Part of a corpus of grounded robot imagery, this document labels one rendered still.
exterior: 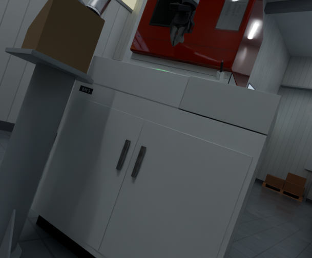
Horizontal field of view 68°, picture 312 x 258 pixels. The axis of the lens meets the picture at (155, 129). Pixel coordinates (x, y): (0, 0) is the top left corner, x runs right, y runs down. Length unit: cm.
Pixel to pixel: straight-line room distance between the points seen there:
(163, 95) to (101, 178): 47
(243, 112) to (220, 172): 23
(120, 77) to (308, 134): 998
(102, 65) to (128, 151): 47
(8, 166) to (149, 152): 55
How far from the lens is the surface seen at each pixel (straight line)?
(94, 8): 133
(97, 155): 115
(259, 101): 92
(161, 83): 104
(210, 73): 167
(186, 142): 94
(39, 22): 105
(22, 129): 104
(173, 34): 116
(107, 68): 122
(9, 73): 358
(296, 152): 1072
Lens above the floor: 71
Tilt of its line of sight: level
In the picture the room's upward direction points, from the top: 20 degrees clockwise
